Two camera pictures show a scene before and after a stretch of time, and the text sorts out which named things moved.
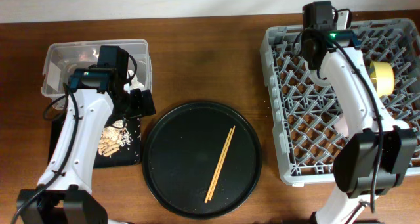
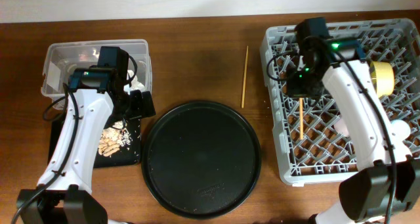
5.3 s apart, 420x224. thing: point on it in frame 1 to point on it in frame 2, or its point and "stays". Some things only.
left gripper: [142, 106] stays
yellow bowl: [382, 74] stays
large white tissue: [134, 84] stays
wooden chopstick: [217, 166] to [245, 75]
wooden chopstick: [222, 164] to [301, 117]
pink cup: [341, 126] stays
